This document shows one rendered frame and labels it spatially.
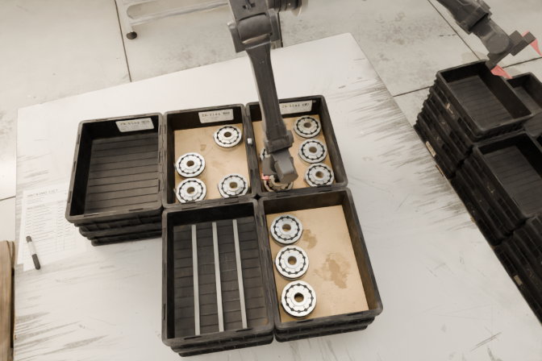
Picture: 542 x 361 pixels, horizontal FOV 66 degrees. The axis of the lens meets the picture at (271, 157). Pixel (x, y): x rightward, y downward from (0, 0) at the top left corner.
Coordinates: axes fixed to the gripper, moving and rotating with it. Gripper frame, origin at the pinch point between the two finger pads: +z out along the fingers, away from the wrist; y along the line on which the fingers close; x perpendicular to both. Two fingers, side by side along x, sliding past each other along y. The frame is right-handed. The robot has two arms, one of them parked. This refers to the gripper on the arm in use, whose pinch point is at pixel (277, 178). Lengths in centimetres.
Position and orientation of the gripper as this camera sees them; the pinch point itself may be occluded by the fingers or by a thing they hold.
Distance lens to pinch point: 143.0
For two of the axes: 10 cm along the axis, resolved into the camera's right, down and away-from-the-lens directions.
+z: 0.0, 5.2, 8.6
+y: 10.0, -0.4, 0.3
